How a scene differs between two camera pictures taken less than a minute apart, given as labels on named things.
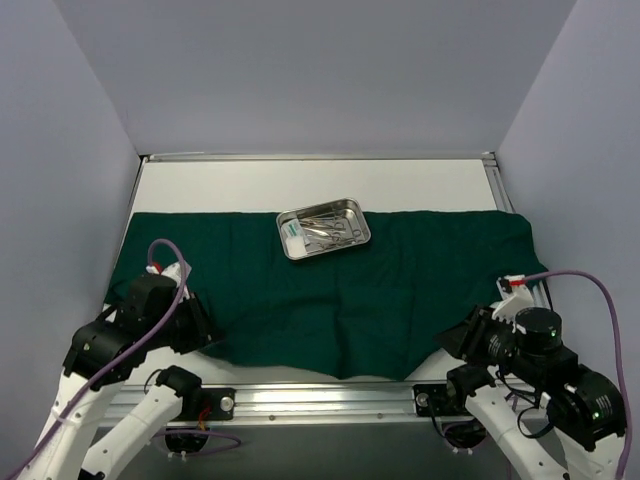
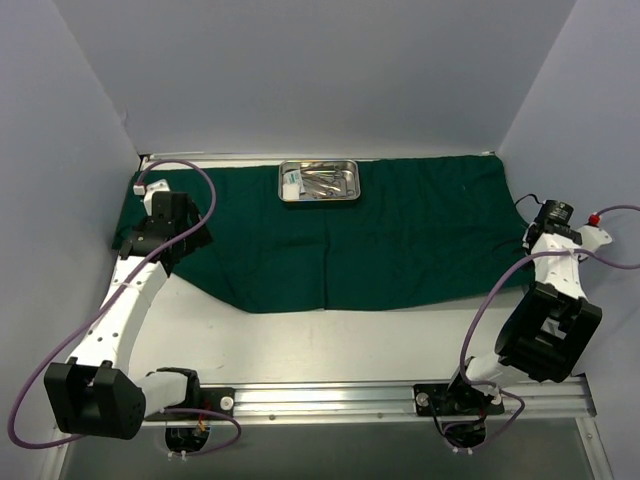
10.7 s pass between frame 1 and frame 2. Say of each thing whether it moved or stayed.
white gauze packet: moved
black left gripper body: moved
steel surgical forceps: moved
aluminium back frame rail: stayed
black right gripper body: moved
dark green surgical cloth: moved
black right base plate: stayed
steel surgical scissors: moved
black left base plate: stayed
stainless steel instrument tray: moved
